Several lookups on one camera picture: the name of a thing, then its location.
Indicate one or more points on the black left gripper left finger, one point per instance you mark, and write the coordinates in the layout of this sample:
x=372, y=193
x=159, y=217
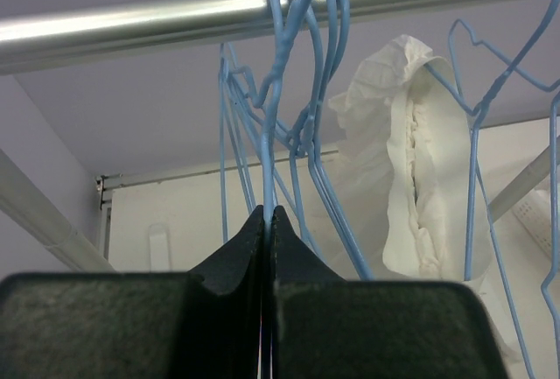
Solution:
x=199, y=323

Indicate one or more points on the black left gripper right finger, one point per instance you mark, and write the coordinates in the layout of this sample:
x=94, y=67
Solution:
x=324, y=326

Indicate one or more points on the light blue hangers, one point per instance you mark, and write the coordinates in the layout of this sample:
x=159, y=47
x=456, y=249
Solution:
x=251, y=107

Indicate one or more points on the white hanging skirt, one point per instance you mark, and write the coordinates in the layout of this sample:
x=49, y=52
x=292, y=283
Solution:
x=402, y=177

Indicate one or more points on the light blue skirt hanger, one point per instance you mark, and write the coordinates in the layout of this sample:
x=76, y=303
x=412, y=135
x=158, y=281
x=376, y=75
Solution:
x=477, y=116

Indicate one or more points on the white perforated plastic basket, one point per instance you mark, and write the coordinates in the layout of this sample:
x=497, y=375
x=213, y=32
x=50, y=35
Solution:
x=533, y=212

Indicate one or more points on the white right rack post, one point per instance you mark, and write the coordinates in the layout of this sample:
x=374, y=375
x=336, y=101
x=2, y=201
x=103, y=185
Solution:
x=529, y=177

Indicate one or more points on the silver clothes rack rail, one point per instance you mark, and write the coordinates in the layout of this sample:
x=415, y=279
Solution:
x=44, y=41

